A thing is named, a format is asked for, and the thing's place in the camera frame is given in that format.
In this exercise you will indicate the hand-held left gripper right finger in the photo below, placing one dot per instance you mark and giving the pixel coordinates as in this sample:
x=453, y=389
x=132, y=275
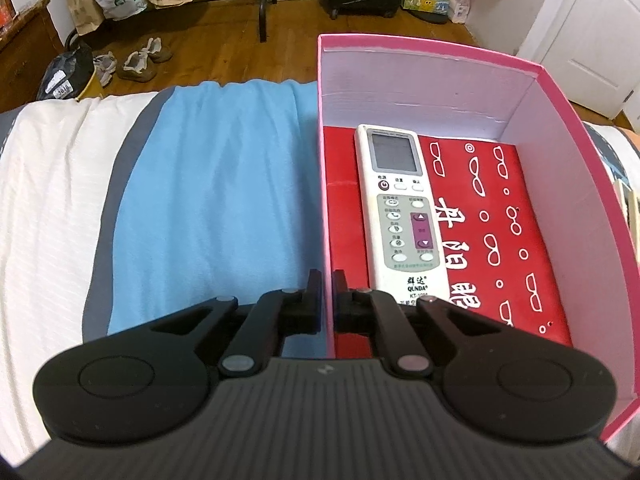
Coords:
x=345, y=311

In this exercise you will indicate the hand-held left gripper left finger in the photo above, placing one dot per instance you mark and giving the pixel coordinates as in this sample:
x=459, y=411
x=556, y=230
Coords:
x=313, y=306

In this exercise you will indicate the white remote control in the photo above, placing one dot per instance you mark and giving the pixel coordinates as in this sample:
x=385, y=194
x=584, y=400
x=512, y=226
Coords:
x=395, y=200

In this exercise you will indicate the pink cardboard box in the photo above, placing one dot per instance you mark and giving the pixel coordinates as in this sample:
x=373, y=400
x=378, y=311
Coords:
x=450, y=90

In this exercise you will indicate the red printed bag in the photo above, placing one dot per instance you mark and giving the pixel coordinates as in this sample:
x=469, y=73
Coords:
x=500, y=220

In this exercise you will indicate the printed bed sheet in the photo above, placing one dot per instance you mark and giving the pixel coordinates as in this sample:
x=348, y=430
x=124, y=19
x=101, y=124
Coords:
x=50, y=210

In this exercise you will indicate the black round base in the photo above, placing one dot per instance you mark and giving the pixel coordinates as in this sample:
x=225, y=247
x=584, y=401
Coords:
x=431, y=17

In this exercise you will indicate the grey shoe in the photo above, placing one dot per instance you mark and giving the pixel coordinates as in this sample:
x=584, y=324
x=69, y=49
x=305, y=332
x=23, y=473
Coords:
x=105, y=67

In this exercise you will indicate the black plastic bag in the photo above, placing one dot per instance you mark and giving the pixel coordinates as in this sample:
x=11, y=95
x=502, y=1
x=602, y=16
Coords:
x=62, y=72

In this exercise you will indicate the white door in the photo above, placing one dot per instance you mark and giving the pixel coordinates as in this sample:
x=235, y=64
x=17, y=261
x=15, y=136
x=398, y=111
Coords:
x=585, y=35

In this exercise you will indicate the plain brown paper bag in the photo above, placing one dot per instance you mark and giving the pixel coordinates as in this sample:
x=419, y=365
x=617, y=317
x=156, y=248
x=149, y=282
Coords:
x=82, y=5

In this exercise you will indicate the wooden cabinet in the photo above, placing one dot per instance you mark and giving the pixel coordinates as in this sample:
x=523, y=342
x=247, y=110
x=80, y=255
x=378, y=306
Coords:
x=25, y=50

